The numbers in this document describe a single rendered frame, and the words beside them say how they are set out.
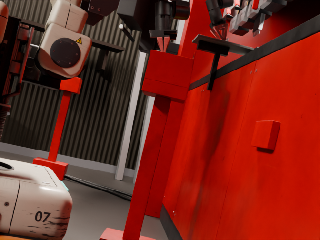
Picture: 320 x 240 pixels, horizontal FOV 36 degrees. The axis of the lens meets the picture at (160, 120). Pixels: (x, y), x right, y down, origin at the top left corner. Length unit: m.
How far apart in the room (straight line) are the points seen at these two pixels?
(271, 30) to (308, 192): 2.41
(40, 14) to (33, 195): 3.75
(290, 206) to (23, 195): 0.84
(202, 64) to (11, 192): 1.91
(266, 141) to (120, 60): 4.11
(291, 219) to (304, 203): 0.06
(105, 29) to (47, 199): 3.82
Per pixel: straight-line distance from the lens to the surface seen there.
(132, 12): 3.38
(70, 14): 1.79
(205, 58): 3.22
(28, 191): 1.59
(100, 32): 5.27
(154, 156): 1.82
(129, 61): 5.31
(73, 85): 3.87
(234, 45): 2.31
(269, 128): 1.26
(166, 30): 1.81
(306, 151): 1.06
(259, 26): 2.38
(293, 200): 1.07
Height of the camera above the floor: 0.53
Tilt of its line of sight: 1 degrees up
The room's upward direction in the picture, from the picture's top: 13 degrees clockwise
